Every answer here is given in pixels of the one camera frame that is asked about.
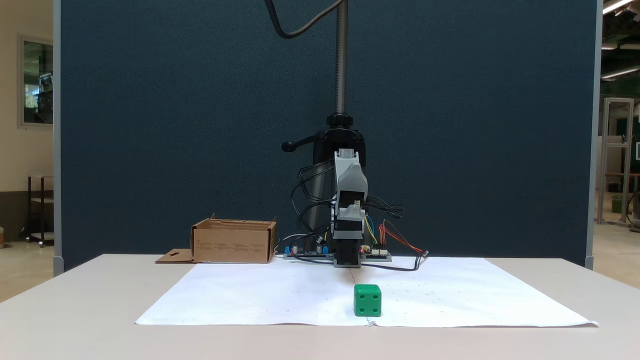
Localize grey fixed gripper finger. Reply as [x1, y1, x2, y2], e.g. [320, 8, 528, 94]
[337, 202, 366, 223]

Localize green dice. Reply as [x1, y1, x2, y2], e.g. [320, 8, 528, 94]
[353, 284, 382, 318]

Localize motor controller circuit board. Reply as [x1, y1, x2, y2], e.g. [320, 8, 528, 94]
[361, 247, 393, 262]

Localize grey base mounting plate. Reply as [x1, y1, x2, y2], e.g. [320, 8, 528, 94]
[283, 252, 393, 264]

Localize blue power circuit board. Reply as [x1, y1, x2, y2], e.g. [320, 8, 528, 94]
[284, 244, 334, 261]

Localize white paper sheet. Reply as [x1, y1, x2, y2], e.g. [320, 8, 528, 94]
[135, 256, 599, 328]

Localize brown cardboard box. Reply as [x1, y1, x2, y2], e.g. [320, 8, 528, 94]
[155, 214, 278, 265]

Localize blue partition panel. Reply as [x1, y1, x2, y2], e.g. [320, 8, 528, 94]
[53, 0, 604, 275]

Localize ceiling light strip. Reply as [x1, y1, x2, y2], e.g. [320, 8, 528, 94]
[602, 0, 636, 15]
[601, 65, 640, 81]

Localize black shelf cart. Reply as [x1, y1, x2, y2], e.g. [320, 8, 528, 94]
[20, 175, 55, 248]

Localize black gripper motor cable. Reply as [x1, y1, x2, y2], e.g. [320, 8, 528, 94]
[366, 195, 405, 221]

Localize red orange wire bundle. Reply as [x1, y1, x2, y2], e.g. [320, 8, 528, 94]
[378, 219, 425, 254]

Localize long black forearm cable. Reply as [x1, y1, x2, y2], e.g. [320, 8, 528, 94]
[291, 161, 335, 232]

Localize black cable with white connector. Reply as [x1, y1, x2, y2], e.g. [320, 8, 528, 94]
[345, 250, 430, 272]

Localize grey power cable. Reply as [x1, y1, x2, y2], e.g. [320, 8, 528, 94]
[273, 233, 301, 254]

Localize black camera stand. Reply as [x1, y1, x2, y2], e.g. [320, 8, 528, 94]
[281, 0, 367, 251]

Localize black camera cable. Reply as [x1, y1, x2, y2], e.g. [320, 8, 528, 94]
[264, 0, 347, 40]

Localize metal frame rack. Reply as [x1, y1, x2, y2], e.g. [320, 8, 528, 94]
[595, 97, 636, 226]

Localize wall window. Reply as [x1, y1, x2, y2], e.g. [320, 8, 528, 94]
[17, 34, 54, 131]

